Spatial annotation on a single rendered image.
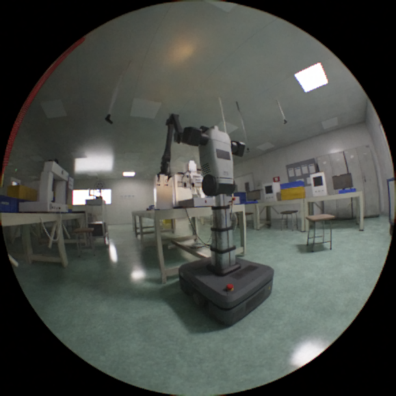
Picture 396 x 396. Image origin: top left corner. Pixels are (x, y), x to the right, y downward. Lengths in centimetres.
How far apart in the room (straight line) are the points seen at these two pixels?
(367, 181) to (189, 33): 489
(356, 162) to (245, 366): 469
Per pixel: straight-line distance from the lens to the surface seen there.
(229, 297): 79
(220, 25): 215
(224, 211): 95
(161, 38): 218
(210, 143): 98
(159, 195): 182
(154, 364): 84
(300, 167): 532
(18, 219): 145
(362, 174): 472
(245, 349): 86
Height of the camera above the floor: 74
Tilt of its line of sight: 4 degrees up
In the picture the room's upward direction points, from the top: 4 degrees counter-clockwise
